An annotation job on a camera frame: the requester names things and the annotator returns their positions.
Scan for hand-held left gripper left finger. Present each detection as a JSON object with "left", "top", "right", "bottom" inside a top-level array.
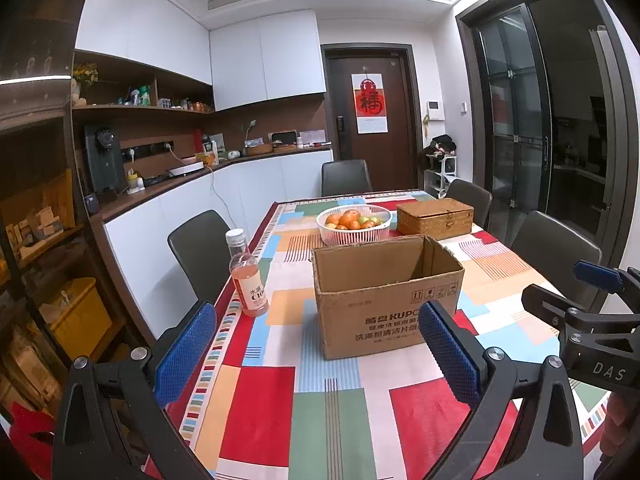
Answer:
[{"left": 51, "top": 300, "right": 218, "bottom": 480}]

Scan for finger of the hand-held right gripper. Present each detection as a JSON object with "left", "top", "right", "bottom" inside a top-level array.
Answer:
[
  {"left": 573, "top": 260, "right": 640, "bottom": 307},
  {"left": 521, "top": 284, "right": 640, "bottom": 342}
]

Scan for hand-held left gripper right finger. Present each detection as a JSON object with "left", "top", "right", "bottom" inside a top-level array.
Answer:
[{"left": 417, "top": 300, "right": 586, "bottom": 480}]

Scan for brown cardboard box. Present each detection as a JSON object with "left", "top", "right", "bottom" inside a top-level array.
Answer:
[{"left": 312, "top": 234, "right": 466, "bottom": 361}]

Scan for person's right hand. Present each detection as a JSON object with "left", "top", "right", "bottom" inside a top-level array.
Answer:
[{"left": 602, "top": 390, "right": 640, "bottom": 458}]

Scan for grey dining chair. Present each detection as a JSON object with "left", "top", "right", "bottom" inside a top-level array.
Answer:
[
  {"left": 445, "top": 178, "right": 493, "bottom": 231},
  {"left": 510, "top": 210, "right": 603, "bottom": 311},
  {"left": 167, "top": 210, "right": 251, "bottom": 306},
  {"left": 321, "top": 159, "right": 373, "bottom": 197}
]

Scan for pink drink bottle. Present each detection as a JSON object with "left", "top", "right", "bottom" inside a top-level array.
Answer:
[{"left": 225, "top": 228, "right": 270, "bottom": 317}]

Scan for yellow plastic crate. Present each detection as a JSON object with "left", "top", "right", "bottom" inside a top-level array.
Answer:
[{"left": 47, "top": 277, "right": 113, "bottom": 361}]

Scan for woven wicker box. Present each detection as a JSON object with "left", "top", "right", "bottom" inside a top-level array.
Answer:
[{"left": 396, "top": 198, "right": 475, "bottom": 241}]

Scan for white fruit basket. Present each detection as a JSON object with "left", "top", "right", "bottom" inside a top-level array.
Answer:
[{"left": 316, "top": 204, "right": 393, "bottom": 247}]

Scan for dark framed glass sliding door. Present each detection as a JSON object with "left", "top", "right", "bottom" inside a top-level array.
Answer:
[{"left": 457, "top": 0, "right": 631, "bottom": 311}]

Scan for pile of red green fruit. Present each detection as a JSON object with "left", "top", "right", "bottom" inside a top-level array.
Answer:
[{"left": 325, "top": 209, "right": 386, "bottom": 231}]

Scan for white storage rack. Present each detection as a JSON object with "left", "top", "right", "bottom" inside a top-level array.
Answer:
[{"left": 424, "top": 155, "right": 458, "bottom": 200}]

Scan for red cloth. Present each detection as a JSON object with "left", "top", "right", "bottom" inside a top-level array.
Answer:
[{"left": 10, "top": 402, "right": 57, "bottom": 480}]

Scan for white cooktop plate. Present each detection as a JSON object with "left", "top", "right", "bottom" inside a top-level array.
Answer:
[{"left": 165, "top": 161, "right": 206, "bottom": 179}]

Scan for dark plush toy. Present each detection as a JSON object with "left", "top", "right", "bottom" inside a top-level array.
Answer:
[{"left": 424, "top": 134, "right": 458, "bottom": 168}]

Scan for white lower cabinets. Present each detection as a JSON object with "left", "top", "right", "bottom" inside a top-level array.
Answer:
[{"left": 102, "top": 147, "right": 333, "bottom": 321}]

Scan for white cabinets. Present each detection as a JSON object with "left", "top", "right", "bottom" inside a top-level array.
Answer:
[
  {"left": 75, "top": 0, "right": 327, "bottom": 113},
  {"left": 102, "top": 147, "right": 333, "bottom": 321}
]

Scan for dark brown door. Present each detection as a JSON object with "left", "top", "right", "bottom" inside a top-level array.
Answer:
[{"left": 321, "top": 44, "right": 420, "bottom": 192}]

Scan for dark wooden shelving unit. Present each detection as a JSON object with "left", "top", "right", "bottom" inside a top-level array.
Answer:
[{"left": 0, "top": 0, "right": 133, "bottom": 421}]

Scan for red white door poster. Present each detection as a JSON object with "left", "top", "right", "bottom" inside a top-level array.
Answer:
[{"left": 351, "top": 73, "right": 389, "bottom": 134}]

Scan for yellow flower bunch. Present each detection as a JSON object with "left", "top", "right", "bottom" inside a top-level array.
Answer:
[{"left": 72, "top": 62, "right": 99, "bottom": 106}]

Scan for white upper cabinets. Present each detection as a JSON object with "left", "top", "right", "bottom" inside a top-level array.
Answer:
[{"left": 75, "top": 0, "right": 327, "bottom": 113}]

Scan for white power cable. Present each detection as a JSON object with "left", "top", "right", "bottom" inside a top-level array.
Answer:
[{"left": 206, "top": 164, "right": 251, "bottom": 236}]

